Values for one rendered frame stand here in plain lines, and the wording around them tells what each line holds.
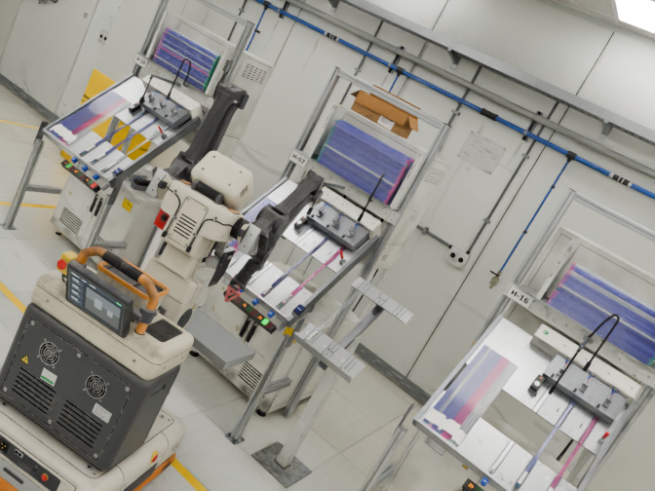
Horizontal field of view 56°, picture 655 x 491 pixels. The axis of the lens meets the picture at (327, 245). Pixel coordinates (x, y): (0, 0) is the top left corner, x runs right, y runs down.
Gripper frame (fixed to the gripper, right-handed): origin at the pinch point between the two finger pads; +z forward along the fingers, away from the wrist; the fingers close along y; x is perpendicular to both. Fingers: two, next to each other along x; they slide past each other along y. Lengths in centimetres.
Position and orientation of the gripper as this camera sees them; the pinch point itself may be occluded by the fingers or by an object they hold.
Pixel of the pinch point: (228, 296)
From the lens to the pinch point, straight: 274.1
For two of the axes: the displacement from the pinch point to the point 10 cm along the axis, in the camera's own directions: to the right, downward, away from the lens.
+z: -6.1, 7.8, 1.5
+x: 7.9, 5.9, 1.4
